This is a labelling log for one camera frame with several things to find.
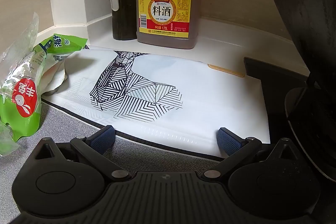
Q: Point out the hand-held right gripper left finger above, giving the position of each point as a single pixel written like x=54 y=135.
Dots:
x=103 y=138

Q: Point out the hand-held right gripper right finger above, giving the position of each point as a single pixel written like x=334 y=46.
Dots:
x=228 y=141

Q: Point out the green rabbit snack bag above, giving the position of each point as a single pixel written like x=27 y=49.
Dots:
x=26 y=119

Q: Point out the grey mat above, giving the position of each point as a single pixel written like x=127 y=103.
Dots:
x=52 y=119

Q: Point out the white crumpled paper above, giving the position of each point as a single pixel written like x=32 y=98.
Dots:
x=53 y=79

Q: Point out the dark sauce dispenser bottle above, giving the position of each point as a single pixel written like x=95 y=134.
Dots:
x=123 y=11

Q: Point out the black wok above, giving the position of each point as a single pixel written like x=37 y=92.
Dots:
x=309 y=29

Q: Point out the cooking wine jug yellow label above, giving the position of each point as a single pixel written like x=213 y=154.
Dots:
x=168 y=14

